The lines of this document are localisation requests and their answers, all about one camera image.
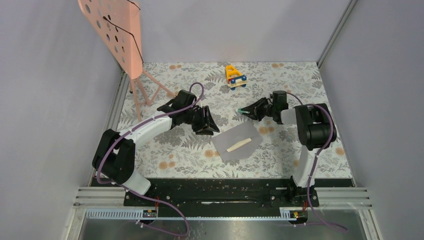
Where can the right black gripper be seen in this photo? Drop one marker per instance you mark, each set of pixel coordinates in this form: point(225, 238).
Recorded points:
point(255, 109)

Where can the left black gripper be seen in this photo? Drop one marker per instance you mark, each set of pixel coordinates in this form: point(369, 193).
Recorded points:
point(206, 125)

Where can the green white glue stick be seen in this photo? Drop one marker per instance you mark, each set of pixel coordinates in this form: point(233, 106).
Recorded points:
point(243, 112)

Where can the grey lavender envelope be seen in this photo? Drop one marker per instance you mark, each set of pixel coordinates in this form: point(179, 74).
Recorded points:
point(229, 137)

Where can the beige lined letter paper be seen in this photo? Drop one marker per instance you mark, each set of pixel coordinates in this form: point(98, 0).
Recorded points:
point(238, 145)

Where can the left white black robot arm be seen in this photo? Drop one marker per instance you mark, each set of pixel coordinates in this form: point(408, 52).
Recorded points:
point(116, 151)

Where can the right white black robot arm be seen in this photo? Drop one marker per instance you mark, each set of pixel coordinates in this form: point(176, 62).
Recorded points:
point(315, 129)

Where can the floral patterned table mat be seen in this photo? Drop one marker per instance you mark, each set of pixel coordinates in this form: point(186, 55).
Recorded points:
point(179, 153)

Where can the yellow blue toy car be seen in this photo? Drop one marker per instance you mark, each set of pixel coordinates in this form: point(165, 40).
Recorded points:
point(235, 78)

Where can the pink perforated music stand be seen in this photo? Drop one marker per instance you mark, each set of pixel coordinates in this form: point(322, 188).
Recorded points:
point(118, 24)

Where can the white slotted cable duct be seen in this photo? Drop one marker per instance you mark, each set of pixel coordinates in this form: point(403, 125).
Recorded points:
point(152, 214)

